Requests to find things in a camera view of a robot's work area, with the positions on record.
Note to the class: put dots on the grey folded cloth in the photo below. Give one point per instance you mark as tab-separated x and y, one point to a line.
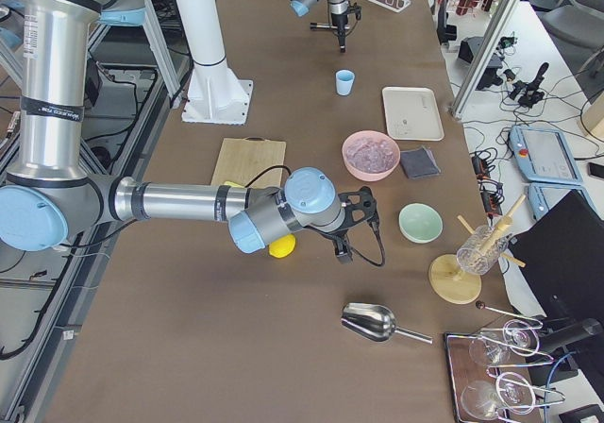
419	163

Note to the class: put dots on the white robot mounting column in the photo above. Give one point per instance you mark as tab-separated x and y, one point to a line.
215	94

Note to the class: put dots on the wooden mug tree stand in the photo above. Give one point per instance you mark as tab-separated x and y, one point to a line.
456	277

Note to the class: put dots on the steel ice scoop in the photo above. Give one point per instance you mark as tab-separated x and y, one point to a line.
376	323

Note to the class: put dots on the green ceramic bowl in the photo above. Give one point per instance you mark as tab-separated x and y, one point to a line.
420	223

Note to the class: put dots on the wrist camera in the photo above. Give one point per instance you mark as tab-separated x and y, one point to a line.
355	10
359	206

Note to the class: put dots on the pink bowl of ice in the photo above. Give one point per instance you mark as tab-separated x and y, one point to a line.
370	155

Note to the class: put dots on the black monitor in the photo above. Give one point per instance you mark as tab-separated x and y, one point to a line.
563	253

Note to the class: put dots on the steel muddler with black tip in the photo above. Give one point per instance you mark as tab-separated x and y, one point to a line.
322	26

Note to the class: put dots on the beige rabbit tray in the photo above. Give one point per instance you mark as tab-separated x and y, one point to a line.
412	114

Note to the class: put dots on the blue teach pendant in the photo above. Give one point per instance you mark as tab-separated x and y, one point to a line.
543	155
542	197

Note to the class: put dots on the yellow plastic knife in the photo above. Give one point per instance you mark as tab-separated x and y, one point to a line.
232	184

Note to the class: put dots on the clear textured glass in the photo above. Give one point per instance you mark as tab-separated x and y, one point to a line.
474	257

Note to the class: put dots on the wooden cutting board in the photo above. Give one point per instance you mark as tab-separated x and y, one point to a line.
241	160

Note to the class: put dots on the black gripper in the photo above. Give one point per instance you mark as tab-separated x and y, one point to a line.
341	245
338	20

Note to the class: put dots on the light blue plastic cup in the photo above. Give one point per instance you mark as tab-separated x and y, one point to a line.
344	81

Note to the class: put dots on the black smartphone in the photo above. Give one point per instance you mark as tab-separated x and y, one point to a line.
595	170

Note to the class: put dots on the wine glass rack tray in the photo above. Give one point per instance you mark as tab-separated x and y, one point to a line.
462	370

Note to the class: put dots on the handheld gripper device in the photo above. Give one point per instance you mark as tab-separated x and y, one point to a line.
527	95

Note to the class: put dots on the aluminium frame post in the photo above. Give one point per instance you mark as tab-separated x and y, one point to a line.
479	64

